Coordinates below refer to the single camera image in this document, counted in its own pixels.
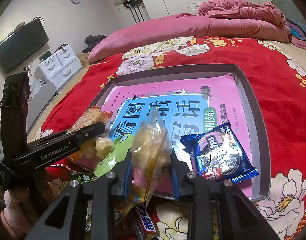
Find green milk candy packet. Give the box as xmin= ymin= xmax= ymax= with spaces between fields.
xmin=94 ymin=134 xmax=135 ymax=178

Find grey quilted headboard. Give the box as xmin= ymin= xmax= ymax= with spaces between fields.
xmin=271 ymin=0 xmax=306 ymax=23

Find red chocolate bar packet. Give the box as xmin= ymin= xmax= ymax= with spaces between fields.
xmin=131 ymin=203 xmax=159 ymax=240

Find red floral blanket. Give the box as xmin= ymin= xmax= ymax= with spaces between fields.
xmin=32 ymin=36 xmax=306 ymax=239

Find pink and blue book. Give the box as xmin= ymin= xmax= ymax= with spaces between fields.
xmin=100 ymin=73 xmax=254 ymax=197

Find blue oreo cookie packet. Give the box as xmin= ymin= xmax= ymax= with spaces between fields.
xmin=181 ymin=122 xmax=259 ymax=183

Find black television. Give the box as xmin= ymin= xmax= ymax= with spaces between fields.
xmin=0 ymin=18 xmax=49 ymax=74

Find left hand pink sleeve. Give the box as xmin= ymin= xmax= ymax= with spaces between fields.
xmin=0 ymin=189 xmax=41 ymax=239

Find orange rice cracker packet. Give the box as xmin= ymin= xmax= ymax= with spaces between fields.
xmin=67 ymin=107 xmax=113 ymax=170

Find green patterned snack packet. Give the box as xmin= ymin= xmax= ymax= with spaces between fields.
xmin=68 ymin=171 xmax=97 ymax=184

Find clear packet crispy snack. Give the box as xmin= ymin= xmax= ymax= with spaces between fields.
xmin=131 ymin=107 xmax=173 ymax=204

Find grey shallow box tray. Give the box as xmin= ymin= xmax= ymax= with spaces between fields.
xmin=92 ymin=64 xmax=271 ymax=202

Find pink crumpled duvet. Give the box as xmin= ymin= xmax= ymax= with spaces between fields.
xmin=197 ymin=0 xmax=291 ymax=43

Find pink pillow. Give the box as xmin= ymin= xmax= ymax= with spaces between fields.
xmin=88 ymin=10 xmax=291 ymax=63

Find black clothes pile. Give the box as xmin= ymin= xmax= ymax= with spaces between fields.
xmin=82 ymin=35 xmax=106 ymax=53

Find round wall clock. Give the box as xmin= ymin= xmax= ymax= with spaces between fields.
xmin=71 ymin=0 xmax=81 ymax=5

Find white drawer cabinet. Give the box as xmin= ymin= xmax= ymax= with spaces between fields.
xmin=34 ymin=44 xmax=82 ymax=91

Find colourful folded clothes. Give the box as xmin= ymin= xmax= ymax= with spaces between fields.
xmin=286 ymin=18 xmax=306 ymax=42

